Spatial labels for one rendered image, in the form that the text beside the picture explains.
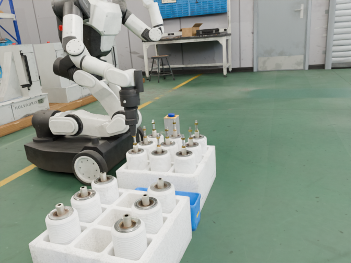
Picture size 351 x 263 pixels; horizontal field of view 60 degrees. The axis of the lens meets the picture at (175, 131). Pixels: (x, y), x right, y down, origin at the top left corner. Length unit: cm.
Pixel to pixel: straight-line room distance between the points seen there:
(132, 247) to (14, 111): 267
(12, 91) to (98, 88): 193
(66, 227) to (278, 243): 74
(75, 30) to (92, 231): 89
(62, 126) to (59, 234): 106
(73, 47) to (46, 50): 264
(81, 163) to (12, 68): 208
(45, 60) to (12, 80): 63
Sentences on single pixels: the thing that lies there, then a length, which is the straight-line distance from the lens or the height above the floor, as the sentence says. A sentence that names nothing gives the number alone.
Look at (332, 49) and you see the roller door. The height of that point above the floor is 35.
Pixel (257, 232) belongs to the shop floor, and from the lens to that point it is 129.
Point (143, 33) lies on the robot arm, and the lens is 195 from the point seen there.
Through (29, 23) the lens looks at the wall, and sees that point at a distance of 860.
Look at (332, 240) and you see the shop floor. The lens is 131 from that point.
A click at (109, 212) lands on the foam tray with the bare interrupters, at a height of 17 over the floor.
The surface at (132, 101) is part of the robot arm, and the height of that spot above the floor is 50.
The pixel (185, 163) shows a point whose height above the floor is 22.
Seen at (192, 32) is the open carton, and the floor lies 83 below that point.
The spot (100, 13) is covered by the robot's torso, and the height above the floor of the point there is 89.
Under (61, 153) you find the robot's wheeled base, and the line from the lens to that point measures 188.
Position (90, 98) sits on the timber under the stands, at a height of 6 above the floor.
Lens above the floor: 74
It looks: 17 degrees down
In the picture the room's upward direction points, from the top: 4 degrees counter-clockwise
